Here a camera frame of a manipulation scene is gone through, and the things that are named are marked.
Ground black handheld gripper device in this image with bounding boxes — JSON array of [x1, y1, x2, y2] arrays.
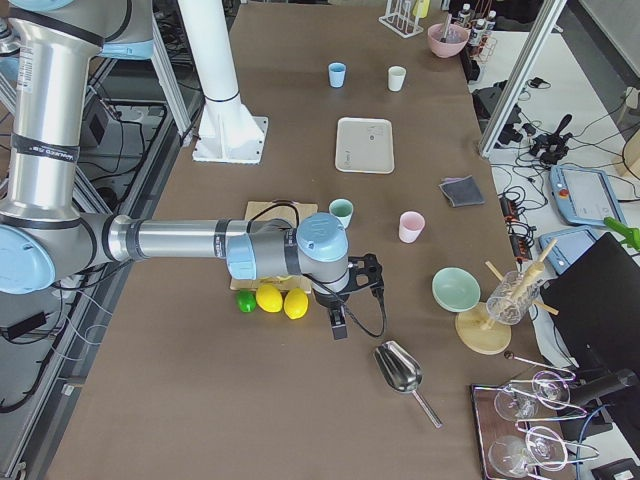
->
[[529, 114, 573, 165]]

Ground wooden cutting board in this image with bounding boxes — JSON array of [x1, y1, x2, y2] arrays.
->
[[230, 200, 318, 294]]

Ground cream plastic cup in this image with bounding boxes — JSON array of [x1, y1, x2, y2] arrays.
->
[[387, 65, 407, 92]]

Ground green plastic cup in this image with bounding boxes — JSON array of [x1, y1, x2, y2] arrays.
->
[[329, 198, 354, 229]]

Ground blue plastic cup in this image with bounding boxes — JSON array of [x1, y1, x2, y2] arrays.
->
[[328, 62, 347, 88]]

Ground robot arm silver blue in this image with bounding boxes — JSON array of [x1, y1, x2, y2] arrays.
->
[[1, 1, 384, 339]]

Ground wooden cup stand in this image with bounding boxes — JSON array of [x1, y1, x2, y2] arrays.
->
[[455, 239, 559, 355]]

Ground white wire cup rack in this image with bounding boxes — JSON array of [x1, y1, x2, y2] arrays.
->
[[378, 0, 424, 39]]

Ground clear glass on stand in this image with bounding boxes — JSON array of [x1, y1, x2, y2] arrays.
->
[[486, 271, 542, 325]]

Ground black monitor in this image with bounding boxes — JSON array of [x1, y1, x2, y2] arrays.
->
[[541, 233, 639, 372]]

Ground green lime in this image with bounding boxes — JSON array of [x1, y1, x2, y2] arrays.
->
[[235, 290, 257, 313]]

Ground black tray with glasses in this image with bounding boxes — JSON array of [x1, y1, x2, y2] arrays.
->
[[470, 384, 598, 479]]

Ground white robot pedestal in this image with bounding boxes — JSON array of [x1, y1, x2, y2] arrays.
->
[[180, 1, 268, 165]]

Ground yellow cup on rack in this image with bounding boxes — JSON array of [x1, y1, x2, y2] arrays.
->
[[412, 0, 430, 19]]

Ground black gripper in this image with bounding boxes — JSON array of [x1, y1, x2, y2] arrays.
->
[[313, 253, 384, 340]]

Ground aluminium frame post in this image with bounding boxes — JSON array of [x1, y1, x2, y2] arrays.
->
[[478, 0, 567, 160]]

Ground green bowl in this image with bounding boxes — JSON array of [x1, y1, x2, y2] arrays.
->
[[432, 267, 481, 313]]

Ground pink bowl with ice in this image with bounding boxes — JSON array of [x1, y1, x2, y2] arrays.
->
[[427, 24, 470, 58]]

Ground wine glass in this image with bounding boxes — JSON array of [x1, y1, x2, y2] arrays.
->
[[488, 426, 568, 479], [494, 370, 570, 421]]

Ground whole yellow lemon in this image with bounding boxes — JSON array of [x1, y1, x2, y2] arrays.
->
[[283, 288, 309, 320], [255, 284, 284, 313]]

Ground grey folded cloth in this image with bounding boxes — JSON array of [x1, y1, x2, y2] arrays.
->
[[439, 175, 485, 208]]

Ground pink plastic cup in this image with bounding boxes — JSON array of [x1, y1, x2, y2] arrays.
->
[[398, 211, 426, 243]]

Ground purple label bottle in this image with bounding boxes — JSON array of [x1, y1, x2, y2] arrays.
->
[[468, 18, 486, 47]]

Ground cream rabbit tray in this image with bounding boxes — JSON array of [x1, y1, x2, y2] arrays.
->
[[334, 117, 395, 174]]

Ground metal scoop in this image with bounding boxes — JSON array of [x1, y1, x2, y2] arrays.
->
[[374, 340, 443, 428]]

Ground metal muddler in bowl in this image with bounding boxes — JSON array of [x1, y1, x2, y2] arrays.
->
[[440, 14, 452, 43]]

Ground blue teach pendant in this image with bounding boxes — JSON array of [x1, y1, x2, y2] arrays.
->
[[549, 165, 626, 227], [538, 225, 598, 275]]

